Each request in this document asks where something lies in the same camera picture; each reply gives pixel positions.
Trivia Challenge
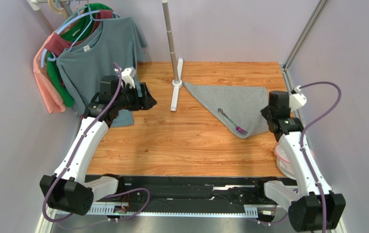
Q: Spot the green t-shirt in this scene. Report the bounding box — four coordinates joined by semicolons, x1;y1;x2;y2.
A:
45;3;113;107

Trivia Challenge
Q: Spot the light blue hanger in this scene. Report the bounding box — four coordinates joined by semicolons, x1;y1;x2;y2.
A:
40;3;120;68

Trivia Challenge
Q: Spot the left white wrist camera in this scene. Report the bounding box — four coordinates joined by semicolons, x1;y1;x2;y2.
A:
114;67;137;89

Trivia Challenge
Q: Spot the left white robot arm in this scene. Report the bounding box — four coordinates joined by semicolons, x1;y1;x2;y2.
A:
40;75;157;216

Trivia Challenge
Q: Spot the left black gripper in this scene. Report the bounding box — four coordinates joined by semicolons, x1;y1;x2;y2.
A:
114;82;157;111

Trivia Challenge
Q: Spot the maroon t-shirt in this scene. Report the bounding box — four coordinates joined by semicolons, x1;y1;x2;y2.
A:
45;9;114;58

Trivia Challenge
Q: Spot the aluminium frame post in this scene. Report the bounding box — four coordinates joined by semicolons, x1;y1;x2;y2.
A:
282;0;329;70

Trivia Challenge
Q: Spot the purple metal fork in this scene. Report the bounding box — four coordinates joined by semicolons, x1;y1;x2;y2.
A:
217;108;248;135

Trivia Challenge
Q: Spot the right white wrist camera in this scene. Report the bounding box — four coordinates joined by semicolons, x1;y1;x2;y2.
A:
289;85;307;112

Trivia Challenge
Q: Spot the grey cloth napkin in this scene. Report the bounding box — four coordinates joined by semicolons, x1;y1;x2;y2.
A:
184;82;268;139

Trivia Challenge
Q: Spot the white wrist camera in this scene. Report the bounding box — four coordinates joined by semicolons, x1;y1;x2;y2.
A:
289;85;307;112
114;67;137;89

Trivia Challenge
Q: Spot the white mesh laundry basket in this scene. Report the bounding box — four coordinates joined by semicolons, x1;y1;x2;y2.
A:
274;144;296;180

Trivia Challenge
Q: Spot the white clothes rack stand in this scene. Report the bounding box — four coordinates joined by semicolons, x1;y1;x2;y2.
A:
161;0;184;112

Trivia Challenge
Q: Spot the pink t-shirt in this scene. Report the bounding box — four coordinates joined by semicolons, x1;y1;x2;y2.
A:
33;34;66;114

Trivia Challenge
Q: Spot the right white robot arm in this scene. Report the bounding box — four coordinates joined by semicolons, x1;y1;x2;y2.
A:
261;91;346;232

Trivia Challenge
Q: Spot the grey-blue t-shirt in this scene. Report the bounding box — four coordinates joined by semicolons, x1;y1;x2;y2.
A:
56;17;147;115

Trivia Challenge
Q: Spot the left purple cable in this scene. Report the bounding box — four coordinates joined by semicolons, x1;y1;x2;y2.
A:
42;62;123;224

